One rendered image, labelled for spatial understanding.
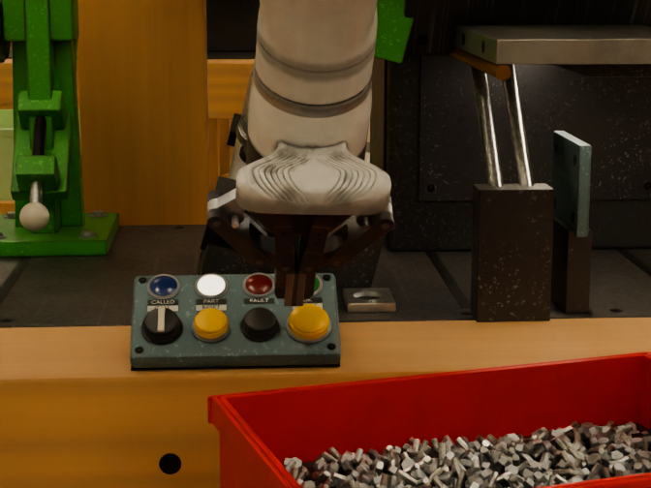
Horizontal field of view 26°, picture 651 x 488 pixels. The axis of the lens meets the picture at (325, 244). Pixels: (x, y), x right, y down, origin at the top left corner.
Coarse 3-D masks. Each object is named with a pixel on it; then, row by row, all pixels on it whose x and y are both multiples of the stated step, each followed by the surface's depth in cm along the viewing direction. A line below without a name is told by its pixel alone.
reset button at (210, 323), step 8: (200, 312) 101; (208, 312) 101; (216, 312) 101; (200, 320) 100; (208, 320) 100; (216, 320) 100; (224, 320) 100; (200, 328) 100; (208, 328) 100; (216, 328) 100; (224, 328) 100; (208, 336) 100; (216, 336) 100
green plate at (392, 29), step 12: (384, 0) 119; (396, 0) 119; (384, 12) 119; (396, 12) 119; (384, 24) 119; (396, 24) 119; (408, 24) 119; (384, 36) 119; (396, 36) 120; (408, 36) 120; (384, 48) 120; (396, 48) 120; (396, 60) 120
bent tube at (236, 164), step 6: (252, 72) 133; (246, 96) 132; (246, 102) 131; (240, 144) 127; (234, 150) 128; (234, 156) 127; (234, 162) 126; (240, 162) 126; (234, 168) 126; (234, 174) 125
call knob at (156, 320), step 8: (152, 312) 101; (160, 312) 100; (168, 312) 101; (144, 320) 100; (152, 320) 100; (160, 320) 100; (168, 320) 100; (176, 320) 100; (144, 328) 100; (152, 328) 100; (160, 328) 99; (168, 328) 100; (176, 328) 100; (152, 336) 100; (160, 336) 99; (168, 336) 100
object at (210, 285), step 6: (204, 276) 104; (210, 276) 104; (216, 276) 104; (204, 282) 104; (210, 282) 104; (216, 282) 104; (222, 282) 104; (198, 288) 103; (204, 288) 103; (210, 288) 103; (216, 288) 103; (222, 288) 103; (210, 294) 103
